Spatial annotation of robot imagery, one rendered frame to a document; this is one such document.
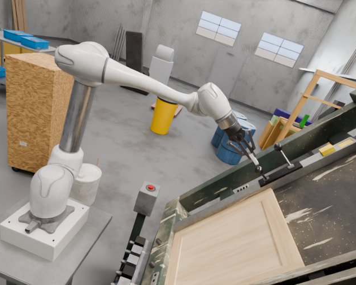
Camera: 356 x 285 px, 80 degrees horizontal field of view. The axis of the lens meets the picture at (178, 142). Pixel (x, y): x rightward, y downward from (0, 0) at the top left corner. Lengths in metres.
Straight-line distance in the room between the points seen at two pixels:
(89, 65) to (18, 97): 1.67
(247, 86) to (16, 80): 9.87
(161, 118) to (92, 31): 9.08
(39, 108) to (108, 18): 10.29
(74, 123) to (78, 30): 12.15
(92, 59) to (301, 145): 1.08
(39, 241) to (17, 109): 1.58
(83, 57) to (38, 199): 0.64
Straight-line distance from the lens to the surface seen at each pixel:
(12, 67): 2.44
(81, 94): 1.09
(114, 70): 0.87
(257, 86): 11.19
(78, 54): 0.89
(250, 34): 11.07
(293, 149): 1.30
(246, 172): 1.32
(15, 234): 1.28
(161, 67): 8.23
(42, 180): 1.11
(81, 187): 2.33
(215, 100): 0.92
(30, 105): 2.45
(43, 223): 1.24
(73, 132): 1.17
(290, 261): 0.83
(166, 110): 4.26
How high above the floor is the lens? 1.81
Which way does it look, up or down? 24 degrees down
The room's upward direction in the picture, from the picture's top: 20 degrees clockwise
